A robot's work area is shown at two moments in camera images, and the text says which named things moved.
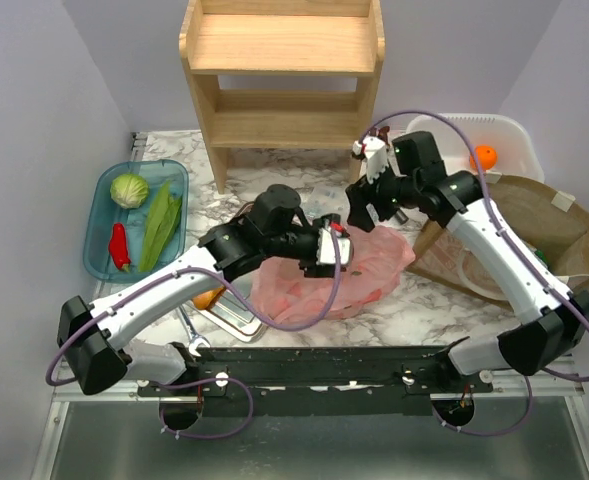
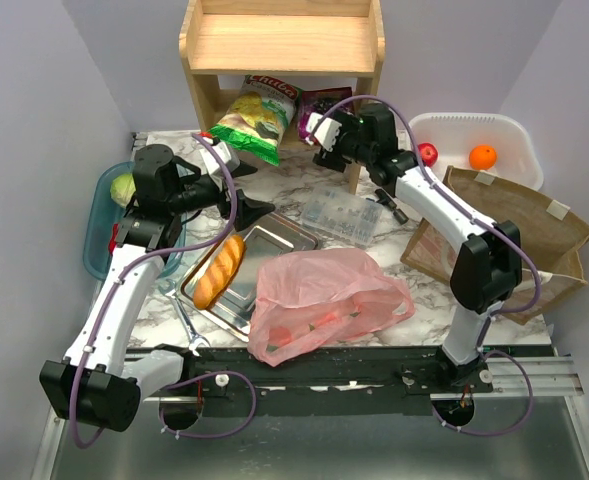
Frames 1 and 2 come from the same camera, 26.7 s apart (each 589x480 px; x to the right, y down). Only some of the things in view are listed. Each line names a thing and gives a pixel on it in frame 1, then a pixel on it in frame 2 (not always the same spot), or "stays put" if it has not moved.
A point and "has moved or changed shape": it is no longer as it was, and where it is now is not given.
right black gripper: [360, 194] to [331, 159]
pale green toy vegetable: [129, 190] stays put
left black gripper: [312, 268] to [247, 210]
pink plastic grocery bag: [293, 297] has moved or changed shape
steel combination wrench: [195, 339] stays put
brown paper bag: [555, 226] has moved or changed shape
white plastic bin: [503, 144] stays put
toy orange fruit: [486, 157] stays put
